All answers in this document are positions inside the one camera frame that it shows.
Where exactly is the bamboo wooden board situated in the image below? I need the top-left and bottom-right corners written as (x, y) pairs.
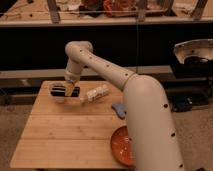
top-left (10, 81), bottom-right (125, 169)

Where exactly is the blue grey small object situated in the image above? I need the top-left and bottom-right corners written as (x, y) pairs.
top-left (111, 103), bottom-right (126, 120)

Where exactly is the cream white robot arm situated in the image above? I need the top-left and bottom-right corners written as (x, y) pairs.
top-left (65, 41), bottom-right (185, 171)

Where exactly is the black power adapter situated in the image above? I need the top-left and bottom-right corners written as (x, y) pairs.
top-left (172, 97), bottom-right (192, 112)

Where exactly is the wooden workbench shelf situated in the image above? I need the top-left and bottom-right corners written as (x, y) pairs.
top-left (0, 0), bottom-right (213, 27)

